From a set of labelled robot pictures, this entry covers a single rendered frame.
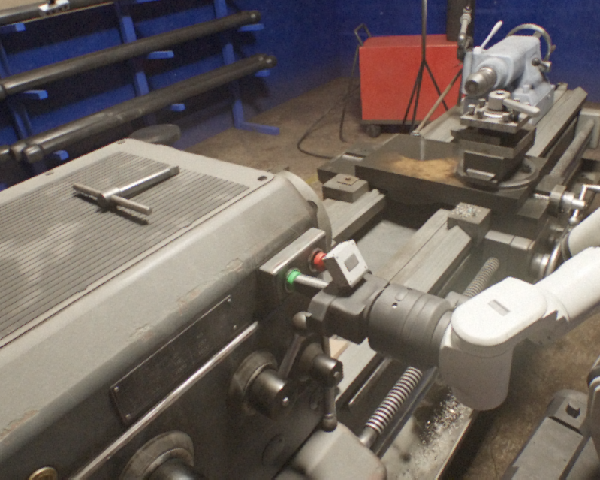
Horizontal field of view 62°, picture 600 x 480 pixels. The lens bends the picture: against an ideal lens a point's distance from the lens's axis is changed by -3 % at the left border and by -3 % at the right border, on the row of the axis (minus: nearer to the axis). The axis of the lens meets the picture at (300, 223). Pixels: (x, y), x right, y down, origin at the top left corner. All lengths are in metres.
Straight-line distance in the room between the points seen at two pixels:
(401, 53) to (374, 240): 2.77
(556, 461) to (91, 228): 1.54
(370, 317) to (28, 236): 0.48
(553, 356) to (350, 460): 1.55
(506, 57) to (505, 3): 3.41
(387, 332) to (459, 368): 0.09
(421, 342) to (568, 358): 1.89
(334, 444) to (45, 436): 0.58
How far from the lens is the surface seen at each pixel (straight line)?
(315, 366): 0.84
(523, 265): 1.64
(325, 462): 1.01
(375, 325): 0.60
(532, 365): 2.38
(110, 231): 0.72
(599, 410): 1.51
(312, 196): 1.06
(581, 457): 1.92
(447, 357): 0.58
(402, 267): 1.42
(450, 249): 1.49
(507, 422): 2.16
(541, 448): 1.87
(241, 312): 0.70
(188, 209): 0.73
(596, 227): 0.72
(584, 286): 0.66
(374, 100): 4.46
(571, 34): 5.50
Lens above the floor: 1.66
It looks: 30 degrees down
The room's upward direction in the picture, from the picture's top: 7 degrees counter-clockwise
